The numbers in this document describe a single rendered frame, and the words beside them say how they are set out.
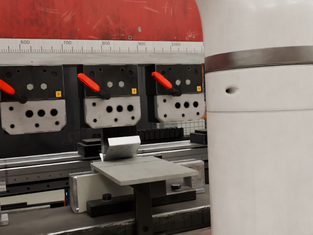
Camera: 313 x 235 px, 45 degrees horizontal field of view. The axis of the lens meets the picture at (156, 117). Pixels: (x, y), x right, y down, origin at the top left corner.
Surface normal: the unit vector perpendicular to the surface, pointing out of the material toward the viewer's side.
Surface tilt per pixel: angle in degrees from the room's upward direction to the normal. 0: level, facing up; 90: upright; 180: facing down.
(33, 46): 90
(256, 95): 90
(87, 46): 90
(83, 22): 90
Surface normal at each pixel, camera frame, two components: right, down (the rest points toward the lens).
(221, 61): -0.83, 0.09
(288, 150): -0.03, 0.05
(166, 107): 0.39, 0.03
